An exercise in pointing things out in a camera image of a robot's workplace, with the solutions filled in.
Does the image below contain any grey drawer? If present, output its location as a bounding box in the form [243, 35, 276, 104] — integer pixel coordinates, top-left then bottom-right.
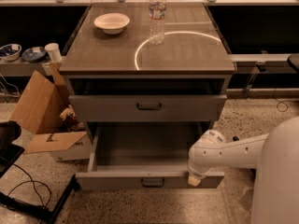
[69, 95, 227, 122]
[75, 122, 225, 192]

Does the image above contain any clear plastic water bottle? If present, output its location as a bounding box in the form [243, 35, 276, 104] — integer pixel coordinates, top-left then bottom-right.
[149, 0, 166, 45]

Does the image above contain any black cable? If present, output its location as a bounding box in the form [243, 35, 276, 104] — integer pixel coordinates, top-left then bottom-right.
[7, 163, 52, 208]

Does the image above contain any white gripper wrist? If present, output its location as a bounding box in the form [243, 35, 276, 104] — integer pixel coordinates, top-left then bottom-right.
[188, 166, 208, 187]

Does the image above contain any brown cardboard box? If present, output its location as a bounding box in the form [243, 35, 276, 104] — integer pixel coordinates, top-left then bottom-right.
[10, 71, 92, 161]

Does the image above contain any grey drawer cabinet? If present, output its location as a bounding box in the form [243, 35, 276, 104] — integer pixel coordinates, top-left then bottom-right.
[58, 2, 236, 142]

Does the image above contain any dark blue bowl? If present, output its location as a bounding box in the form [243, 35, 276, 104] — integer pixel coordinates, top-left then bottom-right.
[21, 47, 47, 63]

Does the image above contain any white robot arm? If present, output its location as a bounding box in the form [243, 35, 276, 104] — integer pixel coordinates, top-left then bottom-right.
[188, 117, 299, 224]

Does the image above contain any grey low shelf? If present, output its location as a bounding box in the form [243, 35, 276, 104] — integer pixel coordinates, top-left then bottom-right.
[0, 56, 66, 77]

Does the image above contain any white paper cup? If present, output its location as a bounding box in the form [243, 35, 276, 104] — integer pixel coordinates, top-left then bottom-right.
[45, 43, 62, 63]

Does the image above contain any brown stuffed toy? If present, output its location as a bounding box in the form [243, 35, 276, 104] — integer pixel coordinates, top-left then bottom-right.
[59, 105, 85, 132]

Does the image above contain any grey top drawer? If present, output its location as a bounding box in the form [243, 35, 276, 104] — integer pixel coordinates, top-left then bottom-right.
[69, 95, 227, 122]

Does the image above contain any black stand left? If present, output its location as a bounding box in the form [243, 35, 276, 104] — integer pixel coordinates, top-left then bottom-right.
[0, 120, 79, 224]

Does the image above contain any blue white bowl left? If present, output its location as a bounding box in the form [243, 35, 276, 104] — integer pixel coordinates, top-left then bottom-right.
[0, 44, 21, 62]

